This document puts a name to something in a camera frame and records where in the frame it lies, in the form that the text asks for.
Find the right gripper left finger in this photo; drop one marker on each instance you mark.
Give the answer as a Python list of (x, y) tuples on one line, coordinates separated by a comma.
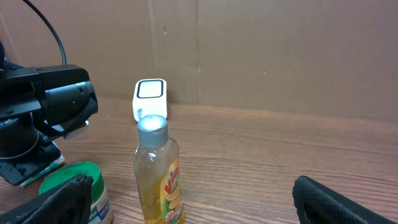
[(69, 202)]

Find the white barcode scanner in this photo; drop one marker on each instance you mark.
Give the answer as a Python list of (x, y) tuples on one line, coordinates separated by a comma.
[(150, 97)]

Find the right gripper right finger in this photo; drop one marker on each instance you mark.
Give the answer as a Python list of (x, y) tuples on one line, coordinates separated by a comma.
[(317, 204)]

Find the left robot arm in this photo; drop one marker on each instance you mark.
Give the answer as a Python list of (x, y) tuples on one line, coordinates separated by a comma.
[(38, 106)]

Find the yellow bottle silver cap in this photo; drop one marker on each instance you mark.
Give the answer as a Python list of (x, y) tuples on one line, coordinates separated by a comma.
[(157, 172)]

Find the small kleenex tissue pack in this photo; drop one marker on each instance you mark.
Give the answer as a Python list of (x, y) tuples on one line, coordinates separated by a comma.
[(54, 165)]

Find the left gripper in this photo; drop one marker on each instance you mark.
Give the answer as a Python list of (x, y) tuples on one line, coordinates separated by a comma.
[(17, 172)]

